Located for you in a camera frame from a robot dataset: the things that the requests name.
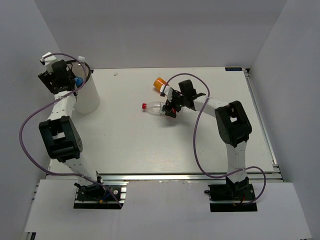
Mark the blue-label bottle white cap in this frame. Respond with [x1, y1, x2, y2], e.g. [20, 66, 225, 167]
[72, 56, 87, 88]

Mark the orange juice bottle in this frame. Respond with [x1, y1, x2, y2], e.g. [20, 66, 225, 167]
[153, 77, 167, 93]

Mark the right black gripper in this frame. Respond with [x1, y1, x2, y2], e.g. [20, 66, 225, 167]
[162, 89, 187, 119]

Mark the white bin with black rim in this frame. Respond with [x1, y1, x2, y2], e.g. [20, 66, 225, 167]
[53, 59, 101, 115]

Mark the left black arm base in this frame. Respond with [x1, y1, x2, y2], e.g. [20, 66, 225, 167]
[73, 183, 124, 210]

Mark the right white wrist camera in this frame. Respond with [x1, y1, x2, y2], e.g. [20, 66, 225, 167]
[160, 85, 180, 107]

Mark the blue table label sticker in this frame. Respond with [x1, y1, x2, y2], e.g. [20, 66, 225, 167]
[224, 67, 243, 72]

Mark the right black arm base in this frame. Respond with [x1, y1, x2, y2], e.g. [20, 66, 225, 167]
[204, 177, 258, 213]

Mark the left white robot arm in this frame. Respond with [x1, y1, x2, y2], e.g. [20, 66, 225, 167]
[38, 60, 99, 186]

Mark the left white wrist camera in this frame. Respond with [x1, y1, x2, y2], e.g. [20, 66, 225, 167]
[39, 52, 58, 74]

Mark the large clear red-label bottle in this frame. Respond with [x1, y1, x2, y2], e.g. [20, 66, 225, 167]
[141, 101, 165, 117]

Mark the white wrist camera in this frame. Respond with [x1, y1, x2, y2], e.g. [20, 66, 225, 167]
[160, 85, 180, 107]
[39, 52, 58, 74]

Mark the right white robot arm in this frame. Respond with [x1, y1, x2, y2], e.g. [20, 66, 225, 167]
[159, 80, 252, 200]

